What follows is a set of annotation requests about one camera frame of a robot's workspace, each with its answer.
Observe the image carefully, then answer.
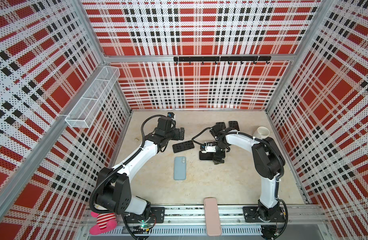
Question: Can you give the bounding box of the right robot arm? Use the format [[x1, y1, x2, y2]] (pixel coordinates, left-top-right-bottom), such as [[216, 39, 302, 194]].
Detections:
[[192, 121, 285, 222]]

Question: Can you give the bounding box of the white wire basket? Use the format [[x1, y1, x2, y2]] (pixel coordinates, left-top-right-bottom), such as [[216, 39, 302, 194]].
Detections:
[[65, 66, 120, 129]]

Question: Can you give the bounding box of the pink phone on rail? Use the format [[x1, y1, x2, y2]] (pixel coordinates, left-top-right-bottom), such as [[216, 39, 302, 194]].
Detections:
[[204, 198, 222, 237]]

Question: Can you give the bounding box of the white mug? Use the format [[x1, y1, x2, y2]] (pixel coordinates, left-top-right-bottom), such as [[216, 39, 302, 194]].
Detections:
[[253, 126, 270, 139]]

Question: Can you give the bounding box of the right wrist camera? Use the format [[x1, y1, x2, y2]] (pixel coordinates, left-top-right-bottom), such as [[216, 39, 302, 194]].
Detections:
[[200, 143, 217, 154]]

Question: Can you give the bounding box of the black hook rail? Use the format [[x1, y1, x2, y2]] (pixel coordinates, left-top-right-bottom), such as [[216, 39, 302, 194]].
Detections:
[[173, 56, 272, 64]]

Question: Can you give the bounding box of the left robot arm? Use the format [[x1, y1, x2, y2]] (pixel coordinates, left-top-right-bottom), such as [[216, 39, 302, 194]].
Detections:
[[89, 112, 185, 222]]

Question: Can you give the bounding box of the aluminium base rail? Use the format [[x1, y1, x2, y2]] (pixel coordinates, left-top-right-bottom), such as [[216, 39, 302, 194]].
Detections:
[[78, 203, 329, 238]]

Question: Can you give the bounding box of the pink plush toy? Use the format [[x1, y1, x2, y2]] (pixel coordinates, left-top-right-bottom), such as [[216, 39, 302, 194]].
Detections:
[[89, 212, 118, 236]]

